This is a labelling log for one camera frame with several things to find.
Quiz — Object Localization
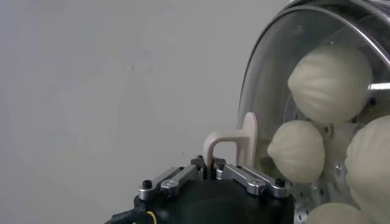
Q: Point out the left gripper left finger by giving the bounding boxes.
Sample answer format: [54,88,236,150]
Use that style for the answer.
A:
[137,155,208,201]

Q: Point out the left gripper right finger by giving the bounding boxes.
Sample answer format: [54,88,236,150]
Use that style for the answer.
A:
[212,157,291,199]

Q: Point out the glass lid with cream handle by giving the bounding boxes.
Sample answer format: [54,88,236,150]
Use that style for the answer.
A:
[202,4,390,224]

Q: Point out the white steamed baozi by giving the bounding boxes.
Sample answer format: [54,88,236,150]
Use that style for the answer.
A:
[287,44,374,125]
[267,119,326,184]
[344,114,390,220]
[305,202,371,224]

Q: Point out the perforated stainless steel steamer basket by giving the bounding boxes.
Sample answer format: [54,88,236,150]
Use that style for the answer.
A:
[237,0,390,224]

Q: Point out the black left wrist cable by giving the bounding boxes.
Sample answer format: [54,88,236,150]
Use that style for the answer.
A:
[103,206,158,224]

